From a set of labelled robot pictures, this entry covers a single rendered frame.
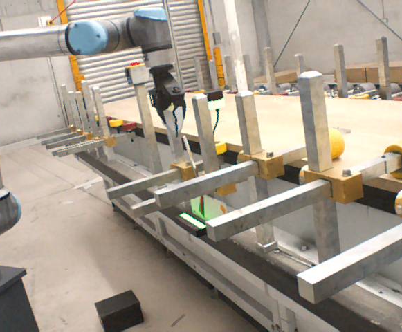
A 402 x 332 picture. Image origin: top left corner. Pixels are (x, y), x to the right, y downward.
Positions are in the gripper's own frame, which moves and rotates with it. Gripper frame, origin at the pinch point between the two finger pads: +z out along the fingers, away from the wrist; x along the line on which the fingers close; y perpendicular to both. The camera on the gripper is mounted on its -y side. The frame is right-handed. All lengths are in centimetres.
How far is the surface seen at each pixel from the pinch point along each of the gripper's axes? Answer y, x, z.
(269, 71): 112, -115, 0
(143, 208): -8.7, 17.5, 16.0
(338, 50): 50, -115, -9
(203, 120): -4.9, -7.1, -2.6
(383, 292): -55, -22, 39
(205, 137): -4.9, -6.8, 2.4
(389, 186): -56, -25, 13
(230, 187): -12.2, -8.4, 17.3
